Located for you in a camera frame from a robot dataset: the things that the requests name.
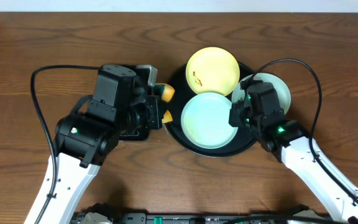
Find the yellow plate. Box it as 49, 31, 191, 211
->
185, 47, 241, 96

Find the mint plate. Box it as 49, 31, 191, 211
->
231, 73, 291, 114
181, 93, 237, 149

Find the black rectangular tray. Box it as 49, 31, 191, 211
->
120, 65, 157, 141

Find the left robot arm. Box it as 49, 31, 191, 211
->
25, 70, 163, 223

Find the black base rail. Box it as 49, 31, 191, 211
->
70, 203, 326, 224

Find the black round tray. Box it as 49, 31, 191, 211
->
166, 65, 256, 157

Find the green yellow sponge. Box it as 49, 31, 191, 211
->
153, 83, 175, 124

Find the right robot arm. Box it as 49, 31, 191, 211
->
229, 96, 358, 223

